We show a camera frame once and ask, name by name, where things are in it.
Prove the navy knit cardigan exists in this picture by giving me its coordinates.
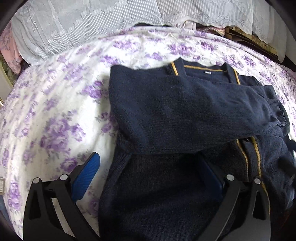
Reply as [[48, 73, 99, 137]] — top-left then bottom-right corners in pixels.
[[98, 59, 295, 240]]

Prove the purple floral bed sheet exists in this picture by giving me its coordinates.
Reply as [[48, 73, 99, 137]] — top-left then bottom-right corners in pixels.
[[1, 27, 295, 236]]

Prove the pink floral blanket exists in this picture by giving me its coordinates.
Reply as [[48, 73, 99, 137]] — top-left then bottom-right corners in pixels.
[[1, 22, 23, 74]]

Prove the white lace cover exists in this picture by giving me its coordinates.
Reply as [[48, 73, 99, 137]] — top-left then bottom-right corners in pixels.
[[11, 0, 288, 64]]

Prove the dark wooden headboard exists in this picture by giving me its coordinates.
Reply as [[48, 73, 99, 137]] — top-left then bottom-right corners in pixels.
[[224, 27, 295, 72]]

